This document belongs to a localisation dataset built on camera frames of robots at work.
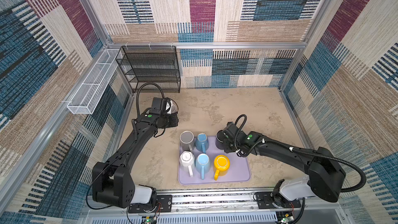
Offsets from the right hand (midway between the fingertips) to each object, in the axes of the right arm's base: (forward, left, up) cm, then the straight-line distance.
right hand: (228, 147), depth 84 cm
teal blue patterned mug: (+2, +14, +2) cm, 14 cm away
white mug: (-8, +21, +4) cm, 23 cm away
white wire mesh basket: (+30, +80, +12) cm, 86 cm away
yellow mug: (-10, +5, +3) cm, 11 cm away
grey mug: (+2, +22, +5) cm, 22 cm away
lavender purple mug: (+27, +31, +3) cm, 41 cm away
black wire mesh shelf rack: (+54, +47, +12) cm, 73 cm away
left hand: (+13, +27, +11) cm, 32 cm away
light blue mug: (-10, +14, +4) cm, 17 cm away
